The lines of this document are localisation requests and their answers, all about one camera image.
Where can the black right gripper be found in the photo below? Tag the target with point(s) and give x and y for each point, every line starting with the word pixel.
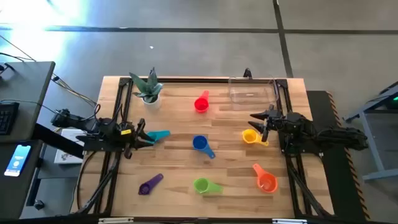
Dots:
pixel 276 123

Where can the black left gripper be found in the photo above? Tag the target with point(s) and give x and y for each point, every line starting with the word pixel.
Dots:
pixel 129 137

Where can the teal measuring cup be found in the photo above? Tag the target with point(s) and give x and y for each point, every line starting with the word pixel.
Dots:
pixel 160 135

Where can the yellow measuring cup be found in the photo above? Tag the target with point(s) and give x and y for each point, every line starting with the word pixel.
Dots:
pixel 249 136

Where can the purple measuring cup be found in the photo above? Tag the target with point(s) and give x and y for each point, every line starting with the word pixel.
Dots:
pixel 145 188

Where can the blue measuring cup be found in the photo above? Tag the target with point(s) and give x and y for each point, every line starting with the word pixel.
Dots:
pixel 200 142

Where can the red measuring cup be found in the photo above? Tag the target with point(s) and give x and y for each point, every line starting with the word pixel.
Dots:
pixel 201 104

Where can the orange measuring cup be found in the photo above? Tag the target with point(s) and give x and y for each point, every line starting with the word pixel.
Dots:
pixel 266 182

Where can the green measuring cup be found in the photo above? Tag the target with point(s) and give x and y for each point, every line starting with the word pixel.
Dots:
pixel 201 185

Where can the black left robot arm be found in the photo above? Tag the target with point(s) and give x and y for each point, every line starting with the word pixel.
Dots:
pixel 77 121

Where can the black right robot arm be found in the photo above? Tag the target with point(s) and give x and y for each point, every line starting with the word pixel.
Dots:
pixel 326 135

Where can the clear plastic basket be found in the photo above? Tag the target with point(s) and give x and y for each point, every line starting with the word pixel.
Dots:
pixel 252 95

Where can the white plant pot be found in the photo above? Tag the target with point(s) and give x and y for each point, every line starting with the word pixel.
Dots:
pixel 153 104

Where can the green snake plant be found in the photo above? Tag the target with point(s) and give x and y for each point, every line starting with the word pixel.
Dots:
pixel 148 87

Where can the white printed booklet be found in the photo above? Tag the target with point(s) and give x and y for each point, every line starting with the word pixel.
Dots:
pixel 66 155

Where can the black hazard-striped floor mat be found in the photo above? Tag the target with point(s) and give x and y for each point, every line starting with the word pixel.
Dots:
pixel 335 174

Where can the blue-grey metal stand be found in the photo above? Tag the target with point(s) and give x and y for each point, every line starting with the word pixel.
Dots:
pixel 370 143

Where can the black caster wheel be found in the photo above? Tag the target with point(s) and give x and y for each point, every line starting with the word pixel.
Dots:
pixel 38 204

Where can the smartphone with blue screen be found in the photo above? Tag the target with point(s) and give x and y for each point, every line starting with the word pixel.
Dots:
pixel 17 160

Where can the dark grey desk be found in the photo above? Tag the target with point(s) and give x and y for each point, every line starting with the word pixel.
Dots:
pixel 25 84

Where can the device with green light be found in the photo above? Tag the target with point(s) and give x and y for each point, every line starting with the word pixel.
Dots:
pixel 393 102

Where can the black side table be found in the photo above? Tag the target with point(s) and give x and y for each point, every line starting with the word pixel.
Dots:
pixel 15 193

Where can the black keyboard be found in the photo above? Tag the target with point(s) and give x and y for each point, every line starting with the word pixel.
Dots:
pixel 7 118

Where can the small black edge bracket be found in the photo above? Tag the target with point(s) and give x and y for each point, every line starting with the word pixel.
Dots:
pixel 247 73

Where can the black diagonal frame strut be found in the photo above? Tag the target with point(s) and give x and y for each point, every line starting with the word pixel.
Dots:
pixel 102 183
pixel 306 193

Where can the black aluminium table frame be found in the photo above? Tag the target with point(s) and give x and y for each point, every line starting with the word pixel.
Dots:
pixel 199 80

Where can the silver metal bracket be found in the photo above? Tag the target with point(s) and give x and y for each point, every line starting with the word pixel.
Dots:
pixel 289 221
pixel 115 220

